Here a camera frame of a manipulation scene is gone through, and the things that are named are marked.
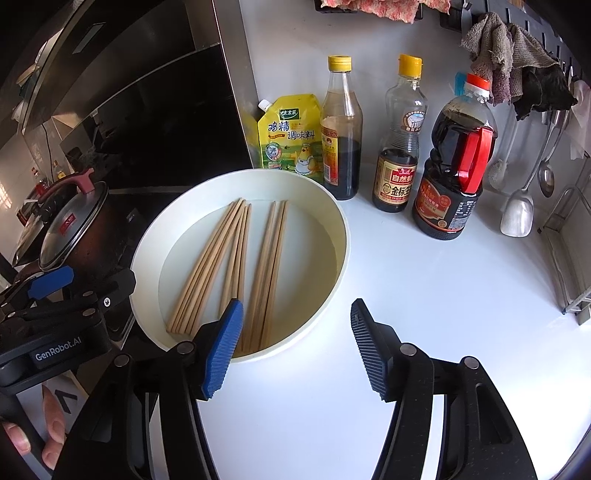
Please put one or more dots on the white round basin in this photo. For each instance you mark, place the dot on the white round basin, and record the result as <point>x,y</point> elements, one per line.
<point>314,258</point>

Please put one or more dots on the yellow seasoning pouch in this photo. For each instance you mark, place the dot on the yellow seasoning pouch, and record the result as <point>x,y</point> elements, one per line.
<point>288,138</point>

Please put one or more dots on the grey rag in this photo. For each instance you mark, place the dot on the grey rag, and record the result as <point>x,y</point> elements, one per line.
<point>494,50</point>

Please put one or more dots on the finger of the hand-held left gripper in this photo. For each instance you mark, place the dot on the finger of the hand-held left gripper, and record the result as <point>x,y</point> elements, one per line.
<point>51,282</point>
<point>115,288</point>

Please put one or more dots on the steel spatula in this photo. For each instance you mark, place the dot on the steel spatula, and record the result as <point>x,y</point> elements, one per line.
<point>517,217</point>

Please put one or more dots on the black wall hook rail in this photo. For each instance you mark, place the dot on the black wall hook rail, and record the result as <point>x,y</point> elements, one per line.
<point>545,34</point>

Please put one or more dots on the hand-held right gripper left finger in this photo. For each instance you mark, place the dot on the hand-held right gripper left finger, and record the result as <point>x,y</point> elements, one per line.
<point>224,350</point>

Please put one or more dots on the glass vinegar bottle yellow cap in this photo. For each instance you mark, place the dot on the glass vinegar bottle yellow cap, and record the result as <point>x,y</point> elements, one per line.
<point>341,166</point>

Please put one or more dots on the black range hood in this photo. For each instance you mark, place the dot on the black range hood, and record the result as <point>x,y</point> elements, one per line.
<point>138,115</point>

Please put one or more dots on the white bottle brush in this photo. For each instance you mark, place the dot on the white bottle brush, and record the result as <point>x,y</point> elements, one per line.
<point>497,175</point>

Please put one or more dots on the clear soy sauce bottle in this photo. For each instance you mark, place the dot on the clear soy sauce bottle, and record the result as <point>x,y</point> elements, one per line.
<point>392,184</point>

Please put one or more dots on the person's left hand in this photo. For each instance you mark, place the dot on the person's left hand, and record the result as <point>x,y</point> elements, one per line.
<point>55,429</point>

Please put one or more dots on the dark rag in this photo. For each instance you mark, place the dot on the dark rag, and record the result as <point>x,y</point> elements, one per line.
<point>545,92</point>

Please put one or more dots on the dark cooking pot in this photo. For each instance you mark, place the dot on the dark cooking pot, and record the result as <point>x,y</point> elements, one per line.
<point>113,235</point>

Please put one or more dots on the bundle of wooden chopsticks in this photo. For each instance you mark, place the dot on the bundle of wooden chopsticks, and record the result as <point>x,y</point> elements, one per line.
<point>207,272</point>

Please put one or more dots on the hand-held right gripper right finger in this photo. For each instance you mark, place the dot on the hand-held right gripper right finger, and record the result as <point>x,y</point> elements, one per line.
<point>369,350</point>

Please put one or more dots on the white cloth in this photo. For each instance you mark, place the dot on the white cloth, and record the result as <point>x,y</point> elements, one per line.
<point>579,124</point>

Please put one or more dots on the pink towel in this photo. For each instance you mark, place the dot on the pink towel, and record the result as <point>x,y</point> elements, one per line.
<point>383,9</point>

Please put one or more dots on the blue brush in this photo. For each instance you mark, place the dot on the blue brush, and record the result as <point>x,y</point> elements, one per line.
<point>461,83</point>

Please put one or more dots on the steel ladle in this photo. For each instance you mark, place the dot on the steel ladle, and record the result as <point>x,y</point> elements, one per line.
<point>546,180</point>

